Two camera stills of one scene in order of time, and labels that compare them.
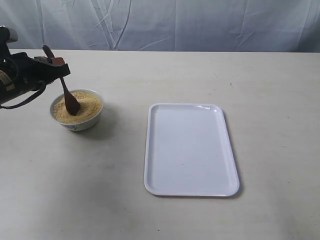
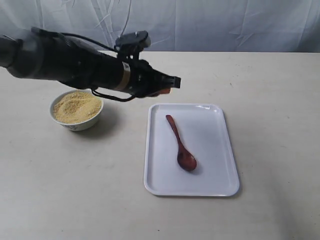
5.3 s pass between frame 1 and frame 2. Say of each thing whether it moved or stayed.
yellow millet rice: stayed
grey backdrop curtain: stayed
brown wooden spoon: moved
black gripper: moved
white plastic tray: stayed
